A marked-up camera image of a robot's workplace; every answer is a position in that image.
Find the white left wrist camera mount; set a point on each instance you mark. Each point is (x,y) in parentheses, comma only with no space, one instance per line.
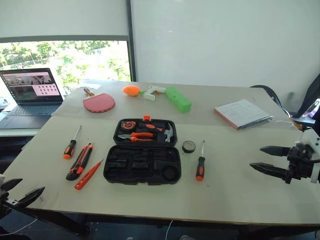
(1,180)

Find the black orange utility knife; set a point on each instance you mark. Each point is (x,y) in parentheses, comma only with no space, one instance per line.
(80,162)

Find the green foam block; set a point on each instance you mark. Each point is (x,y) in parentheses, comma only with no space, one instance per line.
(178,100)

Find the book in plastic sleeve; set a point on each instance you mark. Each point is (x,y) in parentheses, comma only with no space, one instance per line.
(241,112)

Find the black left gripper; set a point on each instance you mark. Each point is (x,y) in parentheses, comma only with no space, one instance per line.
(4,202)

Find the dark window frame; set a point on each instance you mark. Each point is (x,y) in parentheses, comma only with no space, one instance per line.
(130,40)

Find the orange toy carrot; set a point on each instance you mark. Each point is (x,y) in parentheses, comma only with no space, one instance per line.
(131,90)

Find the black table leg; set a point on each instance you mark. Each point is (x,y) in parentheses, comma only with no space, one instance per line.
(62,222)

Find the red table tennis paddle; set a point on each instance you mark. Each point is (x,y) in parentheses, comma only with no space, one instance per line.
(98,103)

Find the black bag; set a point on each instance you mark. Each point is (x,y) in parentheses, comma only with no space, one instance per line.
(311,92)

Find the white plastic spray gadget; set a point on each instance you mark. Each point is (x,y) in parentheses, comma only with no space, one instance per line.
(150,95)

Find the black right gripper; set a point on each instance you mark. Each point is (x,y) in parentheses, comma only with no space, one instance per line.
(298,162)

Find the orange voltage tester pen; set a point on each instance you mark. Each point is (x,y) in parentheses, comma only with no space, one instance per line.
(87,176)

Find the dark laptop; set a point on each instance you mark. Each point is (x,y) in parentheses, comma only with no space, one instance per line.
(32,110)

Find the black electrical tape roll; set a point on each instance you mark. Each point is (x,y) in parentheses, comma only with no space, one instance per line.
(184,147)

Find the black chair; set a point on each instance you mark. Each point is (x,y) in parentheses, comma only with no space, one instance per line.
(271,91)

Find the black tool case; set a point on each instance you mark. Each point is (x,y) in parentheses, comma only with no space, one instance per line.
(140,162)

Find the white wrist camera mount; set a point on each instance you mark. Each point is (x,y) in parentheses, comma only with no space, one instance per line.
(1,180)
(310,138)

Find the orange black tape measure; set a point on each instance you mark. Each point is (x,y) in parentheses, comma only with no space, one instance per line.
(128,125)

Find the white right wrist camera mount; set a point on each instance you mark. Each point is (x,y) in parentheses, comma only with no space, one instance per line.
(310,138)

